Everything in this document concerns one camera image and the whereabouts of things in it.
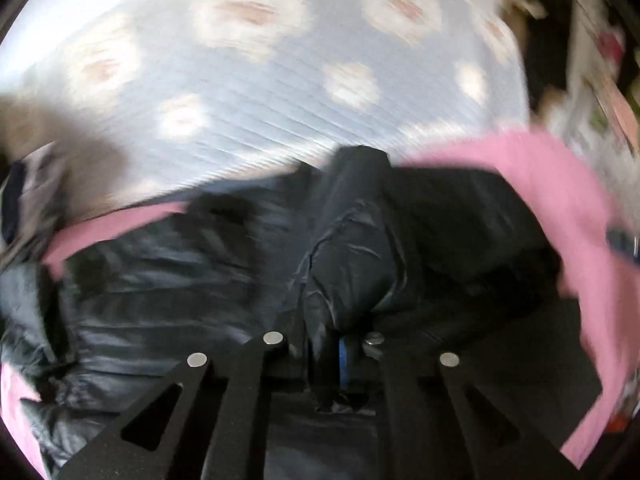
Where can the navy and white garment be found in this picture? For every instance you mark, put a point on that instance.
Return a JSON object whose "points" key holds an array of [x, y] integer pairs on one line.
{"points": [[25, 195]]}

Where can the hanging black coat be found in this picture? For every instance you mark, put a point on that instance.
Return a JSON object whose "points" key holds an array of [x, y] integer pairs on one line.
{"points": [[545, 35]]}

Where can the quilted floral bed cover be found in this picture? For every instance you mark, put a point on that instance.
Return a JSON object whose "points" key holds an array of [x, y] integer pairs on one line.
{"points": [[275, 85]]}

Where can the pink floral clothes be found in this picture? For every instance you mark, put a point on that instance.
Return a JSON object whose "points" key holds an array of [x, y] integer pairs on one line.
{"points": [[607, 60]]}

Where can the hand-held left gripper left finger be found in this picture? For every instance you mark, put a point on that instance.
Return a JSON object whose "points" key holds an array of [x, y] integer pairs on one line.
{"points": [[245, 385]]}

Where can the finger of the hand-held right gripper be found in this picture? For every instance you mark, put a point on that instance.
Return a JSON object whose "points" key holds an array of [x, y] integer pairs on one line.
{"points": [[624, 245]]}

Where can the black puffer jacket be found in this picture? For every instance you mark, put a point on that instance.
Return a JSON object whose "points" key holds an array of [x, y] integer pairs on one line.
{"points": [[175, 285]]}

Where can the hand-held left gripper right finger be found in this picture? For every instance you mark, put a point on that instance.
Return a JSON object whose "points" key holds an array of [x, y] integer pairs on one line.
{"points": [[344, 365]]}

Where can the pink blanket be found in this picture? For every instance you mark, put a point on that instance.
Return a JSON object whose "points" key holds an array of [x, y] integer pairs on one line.
{"points": [[550, 170]]}

